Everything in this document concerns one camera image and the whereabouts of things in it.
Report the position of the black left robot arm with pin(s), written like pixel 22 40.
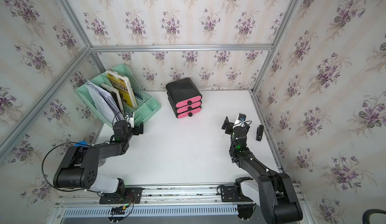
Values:
pixel 79 166

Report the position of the blue lid container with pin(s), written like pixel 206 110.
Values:
pixel 80 143

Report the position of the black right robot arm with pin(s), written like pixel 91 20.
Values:
pixel 273 192

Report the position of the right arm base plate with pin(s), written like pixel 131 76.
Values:
pixel 233 193

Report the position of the pink top drawer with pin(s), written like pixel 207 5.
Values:
pixel 189 101

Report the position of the pink bottom drawer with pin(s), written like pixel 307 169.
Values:
pixel 189 113

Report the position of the white paper stack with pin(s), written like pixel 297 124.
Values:
pixel 104 103

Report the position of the black drawer cabinet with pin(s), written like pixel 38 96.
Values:
pixel 181 90

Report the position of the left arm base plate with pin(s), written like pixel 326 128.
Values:
pixel 122 197

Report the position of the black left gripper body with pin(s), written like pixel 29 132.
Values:
pixel 135 132

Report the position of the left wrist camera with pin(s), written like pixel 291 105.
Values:
pixel 129 118

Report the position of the aluminium front rail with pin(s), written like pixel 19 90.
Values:
pixel 157 201

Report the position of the black white notebook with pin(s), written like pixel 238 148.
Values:
pixel 115 95

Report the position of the black stapler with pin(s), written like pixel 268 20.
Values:
pixel 259 133

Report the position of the yellow book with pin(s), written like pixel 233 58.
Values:
pixel 123 85

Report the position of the green desk organizer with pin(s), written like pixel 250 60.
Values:
pixel 147 104

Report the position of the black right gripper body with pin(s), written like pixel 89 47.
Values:
pixel 229 130

